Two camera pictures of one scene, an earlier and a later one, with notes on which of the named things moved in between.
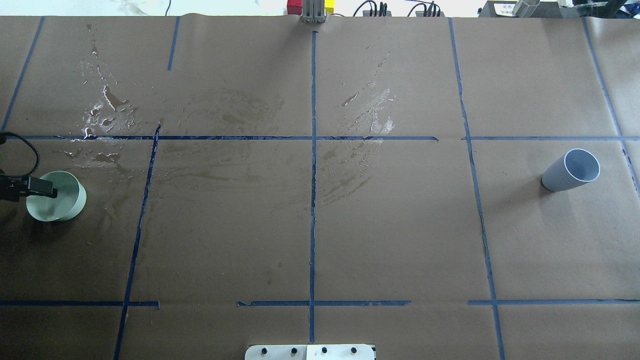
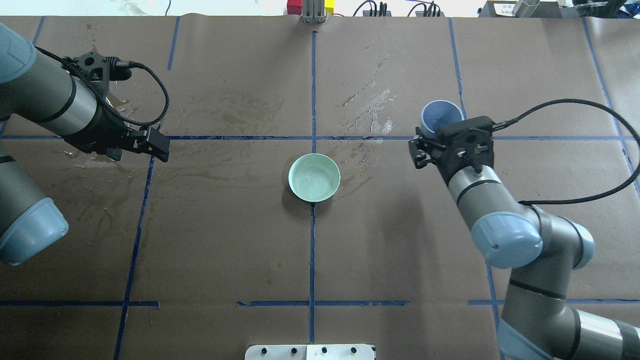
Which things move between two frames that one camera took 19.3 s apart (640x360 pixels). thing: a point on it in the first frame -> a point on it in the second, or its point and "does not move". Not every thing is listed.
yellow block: (329, 5) does not move
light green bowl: (70, 200) -> (314, 177)
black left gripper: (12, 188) -> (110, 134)
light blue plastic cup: (576, 168) -> (438, 115)
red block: (294, 7) does not move
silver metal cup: (524, 8) does not move
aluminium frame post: (313, 11) does not move
